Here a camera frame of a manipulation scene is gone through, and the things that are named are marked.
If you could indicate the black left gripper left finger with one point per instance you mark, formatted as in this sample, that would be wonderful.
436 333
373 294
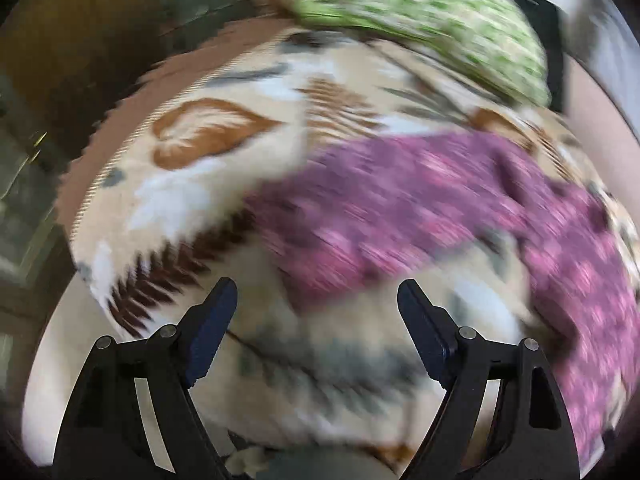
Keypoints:
102 434

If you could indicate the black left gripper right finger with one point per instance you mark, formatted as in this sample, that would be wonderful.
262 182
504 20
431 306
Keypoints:
530 436

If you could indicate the purple pink floral cloth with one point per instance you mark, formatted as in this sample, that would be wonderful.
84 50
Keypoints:
389 206

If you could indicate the beige leaf pattern blanket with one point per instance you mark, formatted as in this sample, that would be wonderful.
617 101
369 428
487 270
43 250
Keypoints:
168 217

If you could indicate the green white checked pillow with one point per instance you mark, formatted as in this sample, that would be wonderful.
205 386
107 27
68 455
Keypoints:
490 41

